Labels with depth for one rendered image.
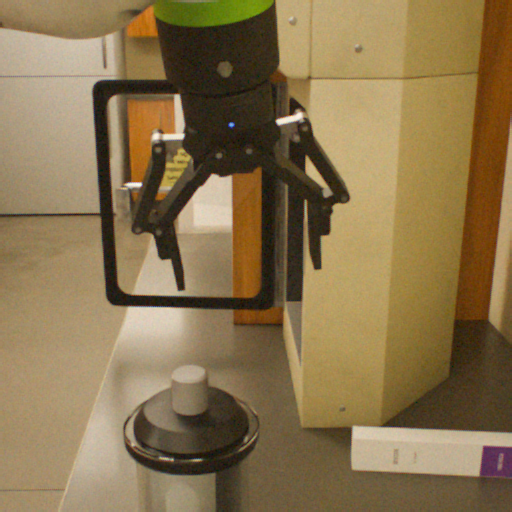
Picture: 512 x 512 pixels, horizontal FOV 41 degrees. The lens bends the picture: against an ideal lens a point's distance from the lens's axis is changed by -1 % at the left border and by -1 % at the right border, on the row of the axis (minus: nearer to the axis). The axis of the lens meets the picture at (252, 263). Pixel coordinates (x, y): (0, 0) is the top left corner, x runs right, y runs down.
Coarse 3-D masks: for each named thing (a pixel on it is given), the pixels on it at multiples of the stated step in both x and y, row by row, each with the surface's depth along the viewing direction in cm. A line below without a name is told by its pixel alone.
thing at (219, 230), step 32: (128, 96) 114; (160, 96) 114; (128, 128) 116; (160, 128) 115; (128, 160) 117; (160, 192) 119; (224, 192) 118; (256, 192) 118; (128, 224) 121; (192, 224) 120; (224, 224) 120; (256, 224) 119; (128, 256) 123; (192, 256) 122; (224, 256) 122; (256, 256) 121; (128, 288) 125; (160, 288) 124; (192, 288) 124; (224, 288) 123; (256, 288) 123
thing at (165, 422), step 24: (192, 384) 53; (144, 408) 55; (168, 408) 55; (192, 408) 54; (216, 408) 55; (240, 408) 56; (144, 432) 53; (168, 432) 52; (192, 432) 52; (216, 432) 52; (240, 432) 54
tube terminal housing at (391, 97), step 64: (320, 0) 79; (384, 0) 79; (448, 0) 86; (320, 64) 81; (384, 64) 81; (448, 64) 89; (320, 128) 84; (384, 128) 84; (448, 128) 93; (384, 192) 86; (448, 192) 97; (384, 256) 89; (448, 256) 101; (320, 320) 91; (384, 320) 92; (448, 320) 106; (320, 384) 94; (384, 384) 95
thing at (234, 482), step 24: (168, 456) 51; (192, 456) 51; (216, 456) 51; (144, 480) 54; (168, 480) 52; (192, 480) 52; (216, 480) 53; (240, 480) 55; (144, 504) 55; (168, 504) 53; (192, 504) 53; (216, 504) 53; (240, 504) 55
